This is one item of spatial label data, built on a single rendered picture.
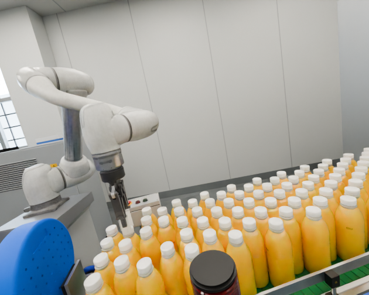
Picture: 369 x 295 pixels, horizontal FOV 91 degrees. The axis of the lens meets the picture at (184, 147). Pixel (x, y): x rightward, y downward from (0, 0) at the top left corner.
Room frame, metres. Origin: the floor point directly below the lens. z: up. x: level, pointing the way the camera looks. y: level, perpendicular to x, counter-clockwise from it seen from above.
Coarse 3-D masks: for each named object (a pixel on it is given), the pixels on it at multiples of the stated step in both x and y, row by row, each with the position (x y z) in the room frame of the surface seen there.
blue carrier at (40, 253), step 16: (32, 224) 0.50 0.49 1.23; (48, 224) 0.54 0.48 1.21; (16, 240) 0.45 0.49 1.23; (32, 240) 0.46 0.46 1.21; (48, 240) 0.52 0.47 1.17; (64, 240) 0.59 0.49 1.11; (0, 256) 0.41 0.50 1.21; (16, 256) 0.41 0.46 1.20; (32, 256) 0.44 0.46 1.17; (48, 256) 0.50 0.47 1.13; (64, 256) 0.56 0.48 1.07; (0, 272) 0.39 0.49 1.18; (16, 272) 0.39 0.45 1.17; (32, 272) 0.43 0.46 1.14; (48, 272) 0.48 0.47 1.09; (64, 272) 0.54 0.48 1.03; (0, 288) 0.37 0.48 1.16; (16, 288) 0.37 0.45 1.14; (32, 288) 0.41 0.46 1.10; (48, 288) 0.46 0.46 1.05
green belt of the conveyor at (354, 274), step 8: (368, 248) 0.53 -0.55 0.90; (368, 264) 0.47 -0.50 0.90; (304, 272) 0.49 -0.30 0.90; (352, 272) 0.46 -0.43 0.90; (360, 272) 0.45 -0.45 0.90; (368, 272) 0.45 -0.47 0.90; (344, 280) 0.44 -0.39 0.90; (352, 280) 0.44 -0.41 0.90; (264, 288) 0.46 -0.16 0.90; (312, 288) 0.44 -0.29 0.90; (320, 288) 0.43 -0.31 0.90; (328, 288) 0.43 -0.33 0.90
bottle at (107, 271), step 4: (108, 260) 0.47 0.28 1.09; (108, 264) 0.47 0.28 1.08; (112, 264) 0.47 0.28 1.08; (96, 268) 0.45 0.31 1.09; (100, 268) 0.45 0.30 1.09; (104, 268) 0.45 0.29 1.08; (108, 268) 0.46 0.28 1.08; (112, 268) 0.46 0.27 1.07; (96, 272) 0.45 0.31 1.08; (100, 272) 0.45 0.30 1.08; (104, 272) 0.45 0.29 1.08; (108, 272) 0.45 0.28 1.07; (112, 272) 0.45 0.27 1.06; (104, 276) 0.44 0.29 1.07; (108, 276) 0.44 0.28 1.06; (112, 276) 0.45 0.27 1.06; (104, 280) 0.44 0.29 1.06; (108, 280) 0.44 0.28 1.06; (112, 280) 0.44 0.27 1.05; (112, 284) 0.44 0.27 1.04; (112, 288) 0.44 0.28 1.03
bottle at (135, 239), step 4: (124, 236) 0.57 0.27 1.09; (128, 236) 0.57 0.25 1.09; (132, 236) 0.58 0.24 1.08; (136, 236) 0.58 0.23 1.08; (132, 240) 0.57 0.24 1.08; (136, 240) 0.57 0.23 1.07; (140, 240) 0.59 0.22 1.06; (132, 244) 0.56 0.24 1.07; (136, 244) 0.57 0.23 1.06; (136, 248) 0.56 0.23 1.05
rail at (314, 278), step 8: (360, 256) 0.43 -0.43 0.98; (368, 256) 0.43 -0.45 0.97; (336, 264) 0.42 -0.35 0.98; (344, 264) 0.42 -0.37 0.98; (352, 264) 0.43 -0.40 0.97; (360, 264) 0.43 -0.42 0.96; (320, 272) 0.41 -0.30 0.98; (336, 272) 0.42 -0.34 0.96; (344, 272) 0.42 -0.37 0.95; (296, 280) 0.40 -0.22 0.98; (304, 280) 0.40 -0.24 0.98; (312, 280) 0.41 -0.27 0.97; (320, 280) 0.41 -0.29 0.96; (272, 288) 0.39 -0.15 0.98; (280, 288) 0.39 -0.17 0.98; (288, 288) 0.39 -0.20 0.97; (296, 288) 0.40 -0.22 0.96; (304, 288) 0.40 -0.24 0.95
